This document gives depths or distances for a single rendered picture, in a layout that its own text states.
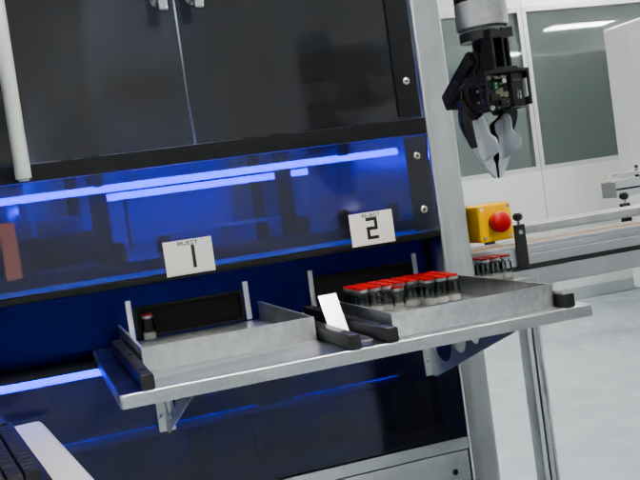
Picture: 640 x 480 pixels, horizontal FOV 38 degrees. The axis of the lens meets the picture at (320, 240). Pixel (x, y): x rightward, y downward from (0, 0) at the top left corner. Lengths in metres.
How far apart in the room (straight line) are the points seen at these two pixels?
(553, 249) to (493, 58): 0.74
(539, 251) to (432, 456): 0.49
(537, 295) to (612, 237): 0.68
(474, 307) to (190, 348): 0.42
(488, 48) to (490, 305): 0.37
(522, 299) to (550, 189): 5.88
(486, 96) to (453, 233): 0.49
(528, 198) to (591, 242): 5.13
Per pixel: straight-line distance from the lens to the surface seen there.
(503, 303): 1.40
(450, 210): 1.77
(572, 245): 2.03
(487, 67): 1.37
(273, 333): 1.39
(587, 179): 7.46
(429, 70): 1.78
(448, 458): 1.82
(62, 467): 1.24
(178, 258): 1.62
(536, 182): 7.22
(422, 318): 1.34
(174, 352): 1.36
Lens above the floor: 1.10
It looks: 3 degrees down
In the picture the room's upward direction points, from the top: 8 degrees counter-clockwise
